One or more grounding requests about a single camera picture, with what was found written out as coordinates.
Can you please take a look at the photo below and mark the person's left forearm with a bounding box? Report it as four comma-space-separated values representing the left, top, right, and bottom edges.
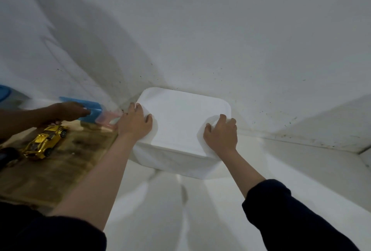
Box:
0, 132, 142, 251

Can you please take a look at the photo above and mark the dark rounded object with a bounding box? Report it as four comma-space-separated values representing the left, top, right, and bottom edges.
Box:
0, 147, 21, 171

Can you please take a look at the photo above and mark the person's left hand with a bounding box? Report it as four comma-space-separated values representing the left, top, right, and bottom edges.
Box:
117, 102, 153, 144

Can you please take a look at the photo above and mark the pink translucent plastic container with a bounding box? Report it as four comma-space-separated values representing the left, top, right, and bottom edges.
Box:
95, 110, 124, 130

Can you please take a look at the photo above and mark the brown wooden board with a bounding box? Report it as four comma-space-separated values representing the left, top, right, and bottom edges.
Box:
0, 120, 118, 211

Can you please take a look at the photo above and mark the person's right forearm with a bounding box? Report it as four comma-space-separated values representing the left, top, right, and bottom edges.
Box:
216, 148, 360, 251

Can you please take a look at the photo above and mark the another person's forearm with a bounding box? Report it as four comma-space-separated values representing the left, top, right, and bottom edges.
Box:
0, 105, 58, 142

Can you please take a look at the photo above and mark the blue translucent plastic container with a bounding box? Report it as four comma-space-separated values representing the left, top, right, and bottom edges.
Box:
59, 96, 103, 124

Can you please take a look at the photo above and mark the white plastic lidded storage box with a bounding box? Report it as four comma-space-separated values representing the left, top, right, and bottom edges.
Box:
129, 87, 232, 180

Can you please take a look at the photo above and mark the person's right hand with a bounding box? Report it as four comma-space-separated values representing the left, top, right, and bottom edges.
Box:
203, 114, 238, 156

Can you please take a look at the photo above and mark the blue round lid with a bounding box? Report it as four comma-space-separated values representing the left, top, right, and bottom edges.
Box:
0, 85, 12, 103

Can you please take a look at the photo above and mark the gold toy car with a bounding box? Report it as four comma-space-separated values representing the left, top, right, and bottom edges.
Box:
22, 125, 70, 160

